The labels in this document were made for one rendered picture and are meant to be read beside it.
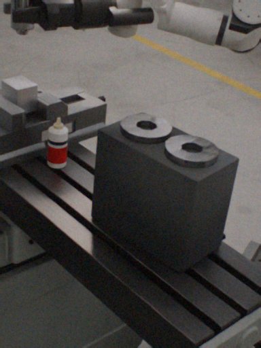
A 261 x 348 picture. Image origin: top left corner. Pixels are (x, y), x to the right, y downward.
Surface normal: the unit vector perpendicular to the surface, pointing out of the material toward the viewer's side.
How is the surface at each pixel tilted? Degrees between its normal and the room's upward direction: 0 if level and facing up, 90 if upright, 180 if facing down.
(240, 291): 0
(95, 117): 90
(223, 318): 0
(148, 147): 0
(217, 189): 90
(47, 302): 90
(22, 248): 90
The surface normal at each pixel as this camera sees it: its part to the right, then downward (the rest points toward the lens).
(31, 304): 0.66, 0.44
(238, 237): 0.10, -0.85
